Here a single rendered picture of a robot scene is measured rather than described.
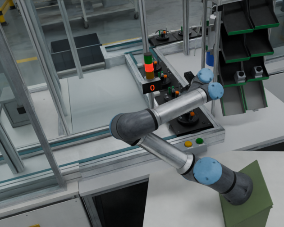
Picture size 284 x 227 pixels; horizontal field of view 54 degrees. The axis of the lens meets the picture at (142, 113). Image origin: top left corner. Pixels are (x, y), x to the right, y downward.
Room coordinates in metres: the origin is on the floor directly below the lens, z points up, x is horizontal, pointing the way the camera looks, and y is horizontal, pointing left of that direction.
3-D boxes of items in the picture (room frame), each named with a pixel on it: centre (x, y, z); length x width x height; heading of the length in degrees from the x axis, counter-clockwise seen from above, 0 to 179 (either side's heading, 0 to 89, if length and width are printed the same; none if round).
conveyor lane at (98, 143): (1.35, 0.01, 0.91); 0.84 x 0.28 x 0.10; 101
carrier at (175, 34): (2.80, -0.56, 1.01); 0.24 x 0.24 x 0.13; 11
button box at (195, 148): (1.16, -0.24, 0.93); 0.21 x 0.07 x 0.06; 101
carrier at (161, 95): (1.64, -0.24, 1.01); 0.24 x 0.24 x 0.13; 11
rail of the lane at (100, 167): (1.19, -0.04, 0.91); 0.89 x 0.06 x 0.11; 101
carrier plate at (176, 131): (1.39, -0.29, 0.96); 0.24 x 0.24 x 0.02; 11
